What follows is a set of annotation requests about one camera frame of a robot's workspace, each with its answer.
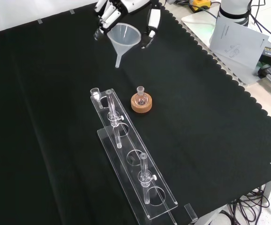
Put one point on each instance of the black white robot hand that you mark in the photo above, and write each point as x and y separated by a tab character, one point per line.
133	5

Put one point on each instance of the translucent plastic funnel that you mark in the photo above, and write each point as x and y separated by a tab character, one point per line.
123	37

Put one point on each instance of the clear acrylic funnel stand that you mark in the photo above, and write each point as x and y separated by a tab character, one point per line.
135	150

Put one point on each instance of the grey tape strip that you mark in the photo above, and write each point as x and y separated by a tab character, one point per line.
72	11
40	21

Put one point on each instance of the pale board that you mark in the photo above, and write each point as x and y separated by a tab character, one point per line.
196	21

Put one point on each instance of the yellow stop button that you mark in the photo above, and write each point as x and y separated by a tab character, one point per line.
200	3

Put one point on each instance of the small round-bottom glass flask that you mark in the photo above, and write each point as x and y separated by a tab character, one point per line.
141	99

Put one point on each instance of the small clear glass vessel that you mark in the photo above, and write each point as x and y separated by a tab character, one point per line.
95	93

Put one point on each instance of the white paper booklet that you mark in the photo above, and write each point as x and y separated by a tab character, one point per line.
238	42

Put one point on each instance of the black cloth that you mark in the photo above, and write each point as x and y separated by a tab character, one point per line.
196	117

